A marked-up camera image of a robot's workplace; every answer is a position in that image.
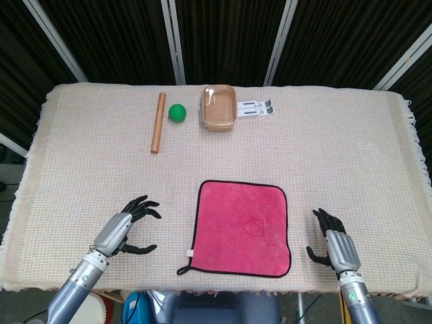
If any white folding stand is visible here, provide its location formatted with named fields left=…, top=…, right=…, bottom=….
left=235, top=99, right=275, bottom=119

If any green ball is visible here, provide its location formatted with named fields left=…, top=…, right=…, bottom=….
left=167, top=103, right=188, bottom=123

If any beige woven tablecloth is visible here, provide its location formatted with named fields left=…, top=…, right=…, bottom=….
left=0, top=82, right=426, bottom=298

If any pink black-edged cloth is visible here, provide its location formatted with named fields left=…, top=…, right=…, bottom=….
left=176, top=180, right=292, bottom=278

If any wooden rolling pin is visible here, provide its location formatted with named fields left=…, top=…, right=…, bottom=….
left=150, top=92, right=167, bottom=155

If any white partition frame post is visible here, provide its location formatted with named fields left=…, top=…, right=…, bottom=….
left=161, top=0, right=187, bottom=85
left=0, top=132, right=28, bottom=158
left=263, top=0, right=300, bottom=87
left=373, top=26, right=432, bottom=91
left=22, top=0, right=88, bottom=83

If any white metal pole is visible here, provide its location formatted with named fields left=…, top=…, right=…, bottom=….
left=296, top=292, right=305, bottom=324

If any white drum with red rim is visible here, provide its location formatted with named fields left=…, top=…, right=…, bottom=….
left=80, top=292, right=114, bottom=324

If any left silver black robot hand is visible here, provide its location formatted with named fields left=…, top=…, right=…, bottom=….
left=89, top=194, right=162, bottom=258

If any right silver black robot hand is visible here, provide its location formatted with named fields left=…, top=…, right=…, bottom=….
left=306, top=208, right=361, bottom=273

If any tan plastic container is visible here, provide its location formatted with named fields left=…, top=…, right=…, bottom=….
left=198, top=84, right=237, bottom=132

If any grey blue robot torso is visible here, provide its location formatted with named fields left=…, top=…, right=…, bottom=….
left=148, top=289, right=281, bottom=324

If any blue plastic object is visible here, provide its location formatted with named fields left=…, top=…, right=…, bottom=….
left=121, top=290, right=149, bottom=324

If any yellow bar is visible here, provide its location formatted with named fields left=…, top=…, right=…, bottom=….
left=339, top=296, right=350, bottom=324

